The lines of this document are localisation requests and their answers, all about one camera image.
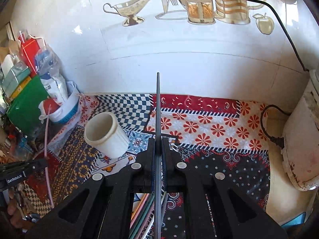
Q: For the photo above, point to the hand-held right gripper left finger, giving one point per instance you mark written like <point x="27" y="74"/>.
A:
<point x="152" y="159"/>

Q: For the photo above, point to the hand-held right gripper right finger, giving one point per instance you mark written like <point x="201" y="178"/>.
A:
<point x="164" y="159"/>

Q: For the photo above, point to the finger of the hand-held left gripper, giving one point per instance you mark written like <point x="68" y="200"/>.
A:
<point x="37" y="164"/>

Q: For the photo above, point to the pink chopstick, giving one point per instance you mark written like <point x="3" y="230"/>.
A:
<point x="46" y="139"/>
<point x="139" y="214"/>

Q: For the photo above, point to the grey chopstick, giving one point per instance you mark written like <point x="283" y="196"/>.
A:
<point x="163" y="204"/>
<point x="158" y="104"/>

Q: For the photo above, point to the white ribbed cup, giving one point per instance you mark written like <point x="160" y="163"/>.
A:
<point x="109" y="142"/>

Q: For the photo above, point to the green chopstick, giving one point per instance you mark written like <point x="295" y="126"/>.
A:
<point x="145" y="216"/>
<point x="150" y="225"/>

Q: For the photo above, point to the person's left hand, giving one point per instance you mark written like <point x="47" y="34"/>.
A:
<point x="15" y="211"/>

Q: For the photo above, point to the patterned patchwork tablecloth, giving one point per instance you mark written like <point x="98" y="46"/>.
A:
<point x="211" y="129"/>

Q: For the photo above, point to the blue plastic basket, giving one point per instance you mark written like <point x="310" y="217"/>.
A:
<point x="68" y="115"/>

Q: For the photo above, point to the green plastic bag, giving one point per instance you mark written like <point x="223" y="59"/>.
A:
<point x="25" y="107"/>

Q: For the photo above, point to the red and white packet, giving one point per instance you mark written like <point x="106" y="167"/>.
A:
<point x="48" y="105"/>

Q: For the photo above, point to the yellow box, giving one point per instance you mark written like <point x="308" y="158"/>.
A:
<point x="22" y="86"/>

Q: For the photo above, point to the clear bag of white powder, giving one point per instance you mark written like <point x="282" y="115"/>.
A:
<point x="56" y="79"/>

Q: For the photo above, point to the teal box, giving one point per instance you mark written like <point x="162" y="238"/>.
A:
<point x="15" y="77"/>

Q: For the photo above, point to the red paper bag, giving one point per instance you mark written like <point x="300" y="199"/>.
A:
<point x="28" y="49"/>

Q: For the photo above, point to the white rice cooker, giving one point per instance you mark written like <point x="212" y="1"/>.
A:
<point x="299" y="142"/>

